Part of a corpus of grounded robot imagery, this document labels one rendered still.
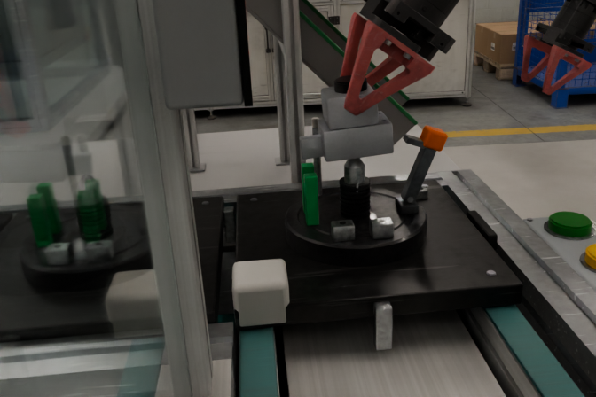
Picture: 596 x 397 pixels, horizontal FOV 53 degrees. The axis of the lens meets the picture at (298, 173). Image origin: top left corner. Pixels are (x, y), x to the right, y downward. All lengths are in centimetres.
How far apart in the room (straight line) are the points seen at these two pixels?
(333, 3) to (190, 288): 420
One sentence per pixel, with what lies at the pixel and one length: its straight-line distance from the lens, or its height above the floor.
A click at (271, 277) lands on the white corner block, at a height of 99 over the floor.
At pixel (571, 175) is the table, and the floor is 86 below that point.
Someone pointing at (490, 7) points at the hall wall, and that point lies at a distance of 952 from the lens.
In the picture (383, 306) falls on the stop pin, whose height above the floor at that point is 97.
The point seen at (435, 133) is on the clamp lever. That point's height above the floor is 107.
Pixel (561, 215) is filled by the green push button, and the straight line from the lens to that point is 67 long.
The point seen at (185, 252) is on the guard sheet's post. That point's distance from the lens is 37.
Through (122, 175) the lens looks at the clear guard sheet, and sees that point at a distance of 26.
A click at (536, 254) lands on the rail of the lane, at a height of 96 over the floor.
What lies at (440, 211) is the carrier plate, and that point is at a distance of 65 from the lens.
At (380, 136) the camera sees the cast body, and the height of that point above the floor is 107.
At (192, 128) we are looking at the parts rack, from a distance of 110.
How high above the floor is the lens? 124
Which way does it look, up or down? 21 degrees down
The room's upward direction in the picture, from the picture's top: 3 degrees counter-clockwise
